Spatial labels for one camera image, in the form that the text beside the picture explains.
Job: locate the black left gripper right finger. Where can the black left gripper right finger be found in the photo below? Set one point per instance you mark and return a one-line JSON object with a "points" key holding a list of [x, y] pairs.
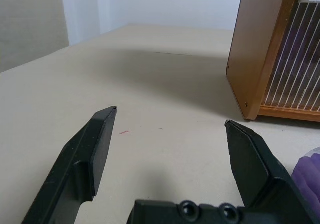
{"points": [[257, 164]]}

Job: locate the purple tissue pack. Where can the purple tissue pack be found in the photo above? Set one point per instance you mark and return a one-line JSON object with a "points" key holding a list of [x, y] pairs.
{"points": [[308, 171]]}

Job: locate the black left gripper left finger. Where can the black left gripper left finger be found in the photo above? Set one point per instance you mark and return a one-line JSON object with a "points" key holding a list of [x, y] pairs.
{"points": [[82, 154]]}

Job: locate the brown wooden cabinet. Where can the brown wooden cabinet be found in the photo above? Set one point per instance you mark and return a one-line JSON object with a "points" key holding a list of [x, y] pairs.
{"points": [[250, 46]]}

